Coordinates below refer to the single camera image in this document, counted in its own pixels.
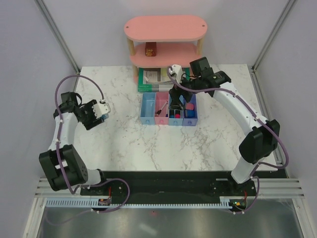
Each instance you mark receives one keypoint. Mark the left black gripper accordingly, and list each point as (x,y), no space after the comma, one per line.
(88,125)

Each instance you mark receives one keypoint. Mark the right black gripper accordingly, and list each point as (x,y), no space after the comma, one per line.
(176,93)

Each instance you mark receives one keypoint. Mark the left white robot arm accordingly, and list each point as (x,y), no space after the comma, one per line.
(62,165)

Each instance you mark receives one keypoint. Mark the spiral notebook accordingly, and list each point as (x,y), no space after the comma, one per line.
(152,76)

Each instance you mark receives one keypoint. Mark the purple plastic bin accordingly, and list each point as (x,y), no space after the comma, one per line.
(192,121)

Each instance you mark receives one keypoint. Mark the green book box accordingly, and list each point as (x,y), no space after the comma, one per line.
(143,87)

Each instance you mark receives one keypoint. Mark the black white pen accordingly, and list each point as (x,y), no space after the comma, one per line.
(160,110)

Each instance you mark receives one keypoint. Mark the blue white tape roll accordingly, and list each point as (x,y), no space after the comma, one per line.
(105,116)

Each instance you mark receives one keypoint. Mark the pink eraser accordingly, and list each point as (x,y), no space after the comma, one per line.
(189,106)

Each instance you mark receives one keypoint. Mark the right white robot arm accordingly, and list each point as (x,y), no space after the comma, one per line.
(261,134)

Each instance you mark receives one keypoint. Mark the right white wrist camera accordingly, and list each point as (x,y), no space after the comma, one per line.
(175,72)

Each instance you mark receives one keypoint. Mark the teal blue plastic bin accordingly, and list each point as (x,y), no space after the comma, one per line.
(176,109)

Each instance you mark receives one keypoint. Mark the pink plastic bin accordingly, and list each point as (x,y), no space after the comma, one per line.
(161,98)

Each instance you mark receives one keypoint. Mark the blue eraser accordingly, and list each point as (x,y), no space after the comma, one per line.
(190,114)

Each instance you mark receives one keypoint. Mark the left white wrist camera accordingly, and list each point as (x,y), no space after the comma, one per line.
(101,108)

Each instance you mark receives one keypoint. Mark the pink three-tier shelf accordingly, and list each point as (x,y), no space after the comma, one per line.
(179,40)

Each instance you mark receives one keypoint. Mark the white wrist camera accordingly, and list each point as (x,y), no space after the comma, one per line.
(101,108)
(175,72)

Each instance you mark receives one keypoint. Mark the white slotted cable duct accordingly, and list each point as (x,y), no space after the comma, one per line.
(98,203)

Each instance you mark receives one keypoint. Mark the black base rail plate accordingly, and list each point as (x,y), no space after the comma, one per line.
(169,187)

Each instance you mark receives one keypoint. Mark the yellow sticky note roll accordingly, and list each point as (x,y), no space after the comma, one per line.
(163,72)

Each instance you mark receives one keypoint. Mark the brown snack box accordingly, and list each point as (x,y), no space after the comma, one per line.
(151,49)

